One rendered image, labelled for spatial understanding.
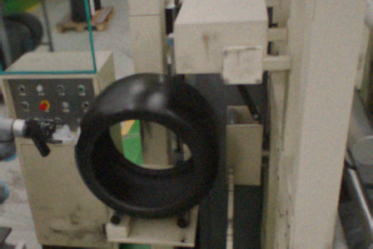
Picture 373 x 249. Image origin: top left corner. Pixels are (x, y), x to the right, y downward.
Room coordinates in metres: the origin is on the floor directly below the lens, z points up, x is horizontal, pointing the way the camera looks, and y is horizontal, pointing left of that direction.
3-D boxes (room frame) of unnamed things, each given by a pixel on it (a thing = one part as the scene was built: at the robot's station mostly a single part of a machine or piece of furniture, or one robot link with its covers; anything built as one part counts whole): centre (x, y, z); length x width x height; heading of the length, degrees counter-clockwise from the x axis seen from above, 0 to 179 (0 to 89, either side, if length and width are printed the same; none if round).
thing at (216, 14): (1.55, -0.33, 1.71); 0.61 x 0.25 x 0.15; 166
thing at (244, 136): (1.87, -0.50, 1.05); 0.20 x 0.15 x 0.30; 166
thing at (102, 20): (8.64, 0.58, 0.38); 1.20 x 0.80 x 0.76; 170
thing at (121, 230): (1.78, 0.06, 0.83); 0.36 x 0.09 x 0.06; 166
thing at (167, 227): (1.74, -0.08, 0.80); 0.37 x 0.36 x 0.02; 76
